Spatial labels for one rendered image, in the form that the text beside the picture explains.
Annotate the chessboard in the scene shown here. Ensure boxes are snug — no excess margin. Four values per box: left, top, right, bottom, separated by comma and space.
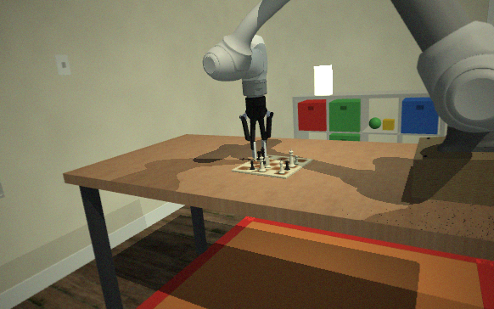
232, 154, 313, 179

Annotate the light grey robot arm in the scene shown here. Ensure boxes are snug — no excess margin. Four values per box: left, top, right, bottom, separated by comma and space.
203, 0, 494, 152

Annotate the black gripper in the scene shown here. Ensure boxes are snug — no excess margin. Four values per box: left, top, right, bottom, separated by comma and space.
239, 96, 273, 159

